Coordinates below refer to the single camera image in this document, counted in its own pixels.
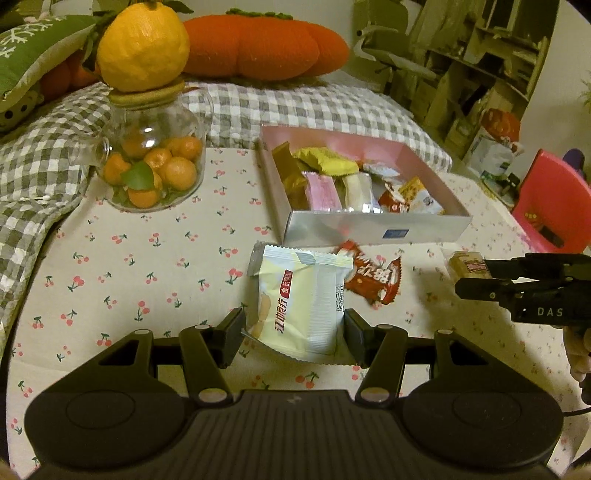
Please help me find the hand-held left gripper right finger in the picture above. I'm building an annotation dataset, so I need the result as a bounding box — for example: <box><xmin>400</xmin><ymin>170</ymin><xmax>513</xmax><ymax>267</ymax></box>
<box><xmin>344</xmin><ymin>307</ymin><xmax>491</xmax><ymax>407</ymax></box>

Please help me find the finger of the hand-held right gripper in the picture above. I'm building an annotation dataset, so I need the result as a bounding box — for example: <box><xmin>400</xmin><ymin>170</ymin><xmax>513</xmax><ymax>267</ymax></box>
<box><xmin>454</xmin><ymin>277</ymin><xmax>519</xmax><ymax>308</ymax></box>
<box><xmin>481</xmin><ymin>252</ymin><xmax>585</xmax><ymax>278</ymax></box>

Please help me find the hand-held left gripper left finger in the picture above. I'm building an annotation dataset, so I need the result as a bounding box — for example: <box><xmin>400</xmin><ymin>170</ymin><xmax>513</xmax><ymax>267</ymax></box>
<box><xmin>97</xmin><ymin>307</ymin><xmax>246</xmax><ymax>408</ymax></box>

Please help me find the brown cracker packet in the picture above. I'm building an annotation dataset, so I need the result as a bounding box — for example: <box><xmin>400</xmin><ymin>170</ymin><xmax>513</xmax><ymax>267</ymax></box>
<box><xmin>449</xmin><ymin>250</ymin><xmax>493</xmax><ymax>281</ymax></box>

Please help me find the cream white snack packet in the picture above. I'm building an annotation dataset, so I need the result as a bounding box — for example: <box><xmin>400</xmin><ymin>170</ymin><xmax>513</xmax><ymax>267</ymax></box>
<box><xmin>241</xmin><ymin>244</ymin><xmax>355</xmax><ymax>366</ymax></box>

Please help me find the red packet with white print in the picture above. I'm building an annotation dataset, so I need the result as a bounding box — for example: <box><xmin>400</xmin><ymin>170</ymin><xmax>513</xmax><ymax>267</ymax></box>
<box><xmin>331</xmin><ymin>239</ymin><xmax>403</xmax><ymax>308</ymax></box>

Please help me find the pink box with silver sides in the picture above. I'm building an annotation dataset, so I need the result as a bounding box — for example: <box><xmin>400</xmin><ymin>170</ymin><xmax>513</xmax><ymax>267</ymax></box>
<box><xmin>257</xmin><ymin>124</ymin><xmax>474</xmax><ymax>246</ymax></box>

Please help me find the orange and white snack packet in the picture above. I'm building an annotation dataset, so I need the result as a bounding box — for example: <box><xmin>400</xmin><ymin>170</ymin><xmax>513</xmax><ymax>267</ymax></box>
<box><xmin>398</xmin><ymin>176</ymin><xmax>445</xmax><ymax>216</ymax></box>

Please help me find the gold snack packet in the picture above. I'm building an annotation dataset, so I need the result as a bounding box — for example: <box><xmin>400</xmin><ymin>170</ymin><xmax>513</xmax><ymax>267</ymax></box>
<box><xmin>271</xmin><ymin>142</ymin><xmax>308</xmax><ymax>209</ymax></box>

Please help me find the yellow snack packet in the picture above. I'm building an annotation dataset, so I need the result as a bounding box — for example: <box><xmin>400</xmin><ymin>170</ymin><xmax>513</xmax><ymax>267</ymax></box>
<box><xmin>292</xmin><ymin>146</ymin><xmax>366</xmax><ymax>177</ymax></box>

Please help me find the person's right hand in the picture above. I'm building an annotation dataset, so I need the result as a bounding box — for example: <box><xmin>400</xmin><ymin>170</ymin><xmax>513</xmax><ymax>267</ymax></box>
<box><xmin>563</xmin><ymin>324</ymin><xmax>591</xmax><ymax>385</ymax></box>

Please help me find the pink plastic chair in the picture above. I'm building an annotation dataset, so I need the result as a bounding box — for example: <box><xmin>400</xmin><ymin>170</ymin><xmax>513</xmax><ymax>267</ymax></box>
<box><xmin>510</xmin><ymin>148</ymin><xmax>591</xmax><ymax>254</ymax></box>

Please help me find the purple object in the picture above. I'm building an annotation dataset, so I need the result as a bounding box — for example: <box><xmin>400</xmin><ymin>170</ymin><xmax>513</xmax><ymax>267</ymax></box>
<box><xmin>562</xmin><ymin>148</ymin><xmax>588</xmax><ymax>172</ymax></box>

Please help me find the white printed bag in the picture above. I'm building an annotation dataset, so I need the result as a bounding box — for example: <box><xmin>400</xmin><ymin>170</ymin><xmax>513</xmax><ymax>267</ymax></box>
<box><xmin>463</xmin><ymin>107</ymin><xmax>526</xmax><ymax>184</ymax></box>

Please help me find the pink wafer packet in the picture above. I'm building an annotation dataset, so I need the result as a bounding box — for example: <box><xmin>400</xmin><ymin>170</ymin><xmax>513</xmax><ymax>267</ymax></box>
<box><xmin>301</xmin><ymin>171</ymin><xmax>343</xmax><ymax>212</ymax></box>

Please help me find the white clear snack packet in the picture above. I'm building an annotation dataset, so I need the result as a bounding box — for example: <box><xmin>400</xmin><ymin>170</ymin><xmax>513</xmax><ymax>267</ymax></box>
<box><xmin>361</xmin><ymin>158</ymin><xmax>401</xmax><ymax>179</ymax></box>

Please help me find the glass jar of kumquats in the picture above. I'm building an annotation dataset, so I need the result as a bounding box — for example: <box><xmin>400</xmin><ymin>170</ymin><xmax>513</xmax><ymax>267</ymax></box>
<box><xmin>93</xmin><ymin>78</ymin><xmax>214</xmax><ymax>214</ymax></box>

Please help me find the wooden shelf unit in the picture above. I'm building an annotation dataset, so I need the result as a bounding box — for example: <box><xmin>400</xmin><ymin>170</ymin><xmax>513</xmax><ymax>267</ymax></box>
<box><xmin>410</xmin><ymin>0</ymin><xmax>560</xmax><ymax>145</ymax></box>

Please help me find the white office chair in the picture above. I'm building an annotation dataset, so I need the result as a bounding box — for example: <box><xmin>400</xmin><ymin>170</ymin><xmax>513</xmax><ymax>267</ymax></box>
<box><xmin>352</xmin><ymin>0</ymin><xmax>438</xmax><ymax>94</ymax></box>

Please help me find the orange plush pumpkin cushion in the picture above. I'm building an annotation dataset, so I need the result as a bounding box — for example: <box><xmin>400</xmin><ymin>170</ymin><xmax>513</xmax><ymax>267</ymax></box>
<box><xmin>181</xmin><ymin>7</ymin><xmax>350</xmax><ymax>80</ymax></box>

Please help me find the large yellow citrus fruit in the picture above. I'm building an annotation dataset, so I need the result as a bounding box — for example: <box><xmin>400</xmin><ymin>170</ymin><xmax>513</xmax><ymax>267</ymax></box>
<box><xmin>96</xmin><ymin>1</ymin><xmax>192</xmax><ymax>94</ymax></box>

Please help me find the plush toy face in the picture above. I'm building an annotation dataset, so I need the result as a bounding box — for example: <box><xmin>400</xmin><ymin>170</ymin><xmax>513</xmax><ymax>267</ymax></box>
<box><xmin>0</xmin><ymin>89</ymin><xmax>45</xmax><ymax>136</ymax></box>

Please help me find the small orange plush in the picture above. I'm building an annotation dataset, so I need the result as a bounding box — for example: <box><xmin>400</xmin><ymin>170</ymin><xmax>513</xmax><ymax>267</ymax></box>
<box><xmin>38</xmin><ymin>56</ymin><xmax>101</xmax><ymax>96</ymax></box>

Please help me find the green snowflake pillow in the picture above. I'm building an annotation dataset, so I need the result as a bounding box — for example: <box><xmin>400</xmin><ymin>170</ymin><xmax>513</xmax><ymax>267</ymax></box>
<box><xmin>0</xmin><ymin>13</ymin><xmax>101</xmax><ymax>114</ymax></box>

